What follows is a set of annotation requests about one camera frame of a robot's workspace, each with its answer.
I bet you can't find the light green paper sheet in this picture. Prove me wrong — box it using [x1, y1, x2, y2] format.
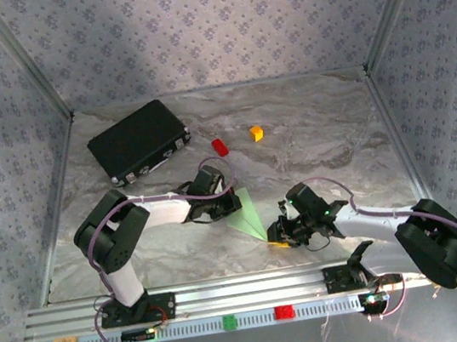
[220, 184, 269, 248]

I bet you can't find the red oblong block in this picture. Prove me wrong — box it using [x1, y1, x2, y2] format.
[210, 136, 231, 158]

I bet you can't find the yellow orange cube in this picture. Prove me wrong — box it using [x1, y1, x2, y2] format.
[248, 123, 266, 144]

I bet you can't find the red studded toy brick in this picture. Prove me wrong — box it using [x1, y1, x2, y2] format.
[273, 303, 297, 322]

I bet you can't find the green toy brick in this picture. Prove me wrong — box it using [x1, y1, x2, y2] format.
[221, 313, 239, 332]

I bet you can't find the black right controller board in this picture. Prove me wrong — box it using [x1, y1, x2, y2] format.
[357, 290, 391, 311]

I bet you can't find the black controller board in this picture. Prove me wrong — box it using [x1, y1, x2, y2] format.
[357, 290, 391, 311]
[120, 326, 158, 342]

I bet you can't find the black hard case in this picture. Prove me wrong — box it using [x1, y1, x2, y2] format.
[81, 94, 198, 192]

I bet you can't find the black left controller board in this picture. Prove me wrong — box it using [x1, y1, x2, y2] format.
[120, 326, 158, 342]

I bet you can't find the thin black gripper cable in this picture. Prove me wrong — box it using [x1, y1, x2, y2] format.
[302, 232, 334, 254]

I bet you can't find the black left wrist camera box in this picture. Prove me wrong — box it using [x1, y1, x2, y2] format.
[191, 162, 227, 197]

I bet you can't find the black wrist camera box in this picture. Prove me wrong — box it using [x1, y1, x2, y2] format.
[284, 180, 325, 218]
[191, 162, 227, 197]

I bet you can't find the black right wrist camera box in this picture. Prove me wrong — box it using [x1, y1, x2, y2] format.
[284, 180, 325, 218]

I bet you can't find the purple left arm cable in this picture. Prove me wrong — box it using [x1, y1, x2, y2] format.
[72, 152, 262, 342]

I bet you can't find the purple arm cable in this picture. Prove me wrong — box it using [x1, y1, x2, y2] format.
[72, 152, 262, 342]
[300, 156, 457, 330]

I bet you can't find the aluminium mounting rail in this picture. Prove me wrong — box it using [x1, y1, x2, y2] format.
[19, 243, 457, 342]

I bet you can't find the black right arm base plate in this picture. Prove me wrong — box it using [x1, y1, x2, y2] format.
[321, 256, 403, 295]

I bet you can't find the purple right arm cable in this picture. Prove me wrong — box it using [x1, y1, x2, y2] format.
[300, 156, 457, 330]

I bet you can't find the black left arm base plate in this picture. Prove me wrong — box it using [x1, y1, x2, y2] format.
[97, 290, 179, 331]

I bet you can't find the white slotted cable duct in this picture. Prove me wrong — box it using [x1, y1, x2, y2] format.
[41, 294, 363, 342]

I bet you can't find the thin red wire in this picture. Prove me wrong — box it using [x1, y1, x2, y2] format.
[147, 302, 171, 328]

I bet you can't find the aluminium table edge rail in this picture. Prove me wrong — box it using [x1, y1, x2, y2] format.
[14, 111, 103, 307]
[361, 58, 455, 255]

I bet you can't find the aluminium frame post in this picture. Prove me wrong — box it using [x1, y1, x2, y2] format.
[0, 0, 76, 128]
[352, 0, 449, 74]

